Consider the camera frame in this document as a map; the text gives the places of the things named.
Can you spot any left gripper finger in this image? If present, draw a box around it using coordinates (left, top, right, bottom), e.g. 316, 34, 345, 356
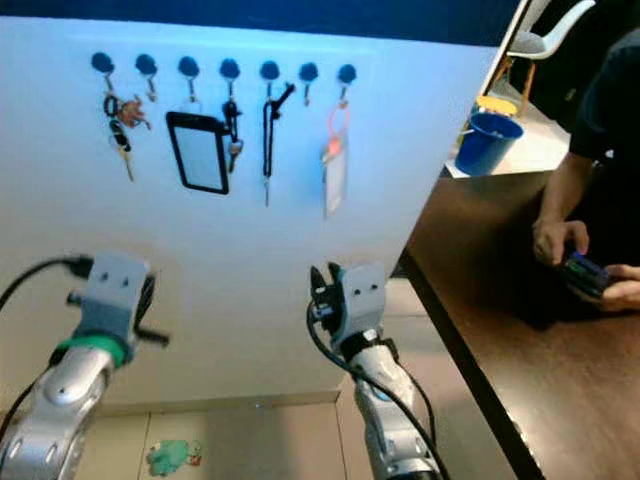
135, 272, 158, 329

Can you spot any key tag with orange loop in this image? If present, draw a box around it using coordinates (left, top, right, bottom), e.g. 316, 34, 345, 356
320, 103, 353, 219

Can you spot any magnetic hook with dark head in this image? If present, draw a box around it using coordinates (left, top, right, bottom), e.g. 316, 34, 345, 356
91, 51, 115, 96
298, 62, 319, 108
135, 54, 158, 103
336, 63, 359, 106
218, 58, 241, 103
177, 56, 200, 103
258, 60, 281, 101

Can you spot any white board panel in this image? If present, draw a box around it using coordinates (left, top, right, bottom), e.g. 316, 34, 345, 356
0, 15, 526, 406

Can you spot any black badge holder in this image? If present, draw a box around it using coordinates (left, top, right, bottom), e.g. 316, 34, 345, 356
166, 98, 231, 195

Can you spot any small key with black head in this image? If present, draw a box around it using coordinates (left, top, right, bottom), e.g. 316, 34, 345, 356
222, 100, 245, 173

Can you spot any key bunch with brown charm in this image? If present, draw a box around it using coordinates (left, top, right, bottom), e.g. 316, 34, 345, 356
102, 93, 153, 183

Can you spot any blue bucket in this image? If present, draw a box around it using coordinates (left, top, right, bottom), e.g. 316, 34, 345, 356
454, 110, 525, 178

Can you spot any dark brown wooden table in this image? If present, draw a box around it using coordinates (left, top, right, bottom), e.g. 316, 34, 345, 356
400, 170, 640, 480

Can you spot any dark smartphone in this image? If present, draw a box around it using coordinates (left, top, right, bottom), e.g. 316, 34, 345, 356
560, 252, 611, 299

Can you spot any person in dark shirt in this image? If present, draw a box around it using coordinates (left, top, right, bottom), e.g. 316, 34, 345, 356
532, 30, 640, 313

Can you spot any white shell chair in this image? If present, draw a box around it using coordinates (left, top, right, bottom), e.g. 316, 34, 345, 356
490, 0, 601, 116

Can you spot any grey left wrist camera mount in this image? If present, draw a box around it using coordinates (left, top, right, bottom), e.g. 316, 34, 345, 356
82, 252, 151, 341

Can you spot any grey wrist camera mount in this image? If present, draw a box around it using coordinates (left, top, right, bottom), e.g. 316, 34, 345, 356
82, 252, 151, 341
335, 263, 389, 346

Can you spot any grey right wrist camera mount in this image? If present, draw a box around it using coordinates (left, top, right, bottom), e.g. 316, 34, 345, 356
335, 263, 389, 346

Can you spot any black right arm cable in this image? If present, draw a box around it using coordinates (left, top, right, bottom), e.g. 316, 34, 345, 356
305, 305, 451, 480

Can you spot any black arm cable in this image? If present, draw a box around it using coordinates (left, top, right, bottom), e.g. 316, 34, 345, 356
305, 305, 451, 480
0, 256, 91, 441

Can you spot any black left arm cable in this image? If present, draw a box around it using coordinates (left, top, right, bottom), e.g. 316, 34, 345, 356
0, 256, 91, 441

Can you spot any black lanyard strap with key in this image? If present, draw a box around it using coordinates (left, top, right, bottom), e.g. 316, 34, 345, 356
261, 83, 297, 208

